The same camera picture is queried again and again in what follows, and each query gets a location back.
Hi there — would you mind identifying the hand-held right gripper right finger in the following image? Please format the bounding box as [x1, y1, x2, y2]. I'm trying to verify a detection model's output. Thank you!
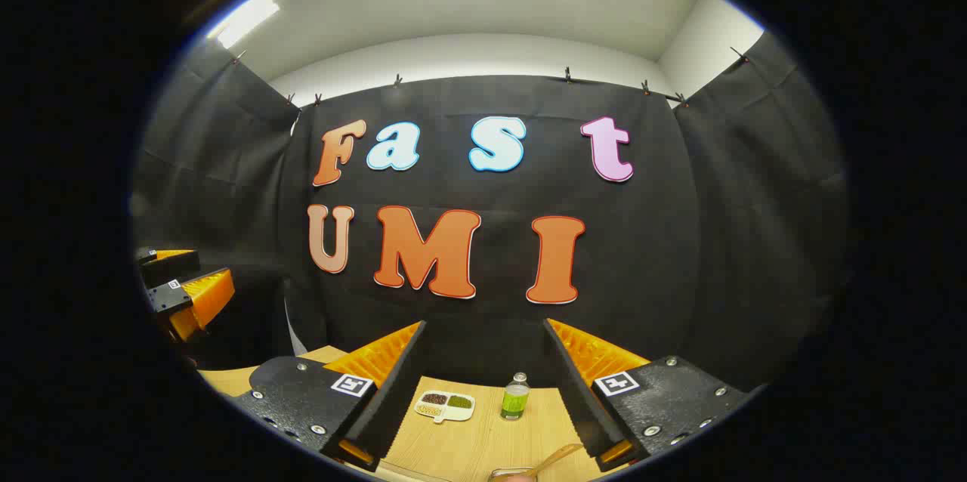
[542, 318, 756, 472]

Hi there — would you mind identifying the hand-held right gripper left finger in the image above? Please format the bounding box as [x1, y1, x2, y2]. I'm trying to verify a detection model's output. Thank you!
[230, 320, 428, 469]

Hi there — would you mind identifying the wooden spoon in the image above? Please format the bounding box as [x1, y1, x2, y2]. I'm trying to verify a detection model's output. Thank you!
[527, 443, 584, 480]

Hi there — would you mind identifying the white divided bean dish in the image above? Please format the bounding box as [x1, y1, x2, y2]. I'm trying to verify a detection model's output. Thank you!
[414, 391, 475, 424]

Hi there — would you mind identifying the green label plastic bottle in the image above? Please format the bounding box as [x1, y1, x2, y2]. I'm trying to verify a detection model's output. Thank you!
[500, 372, 531, 421]

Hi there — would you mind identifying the black backdrop cloth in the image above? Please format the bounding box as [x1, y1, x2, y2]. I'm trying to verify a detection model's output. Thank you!
[132, 32, 851, 392]

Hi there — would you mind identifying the ceiling light panel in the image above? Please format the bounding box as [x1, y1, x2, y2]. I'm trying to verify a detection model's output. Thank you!
[208, 0, 280, 49]

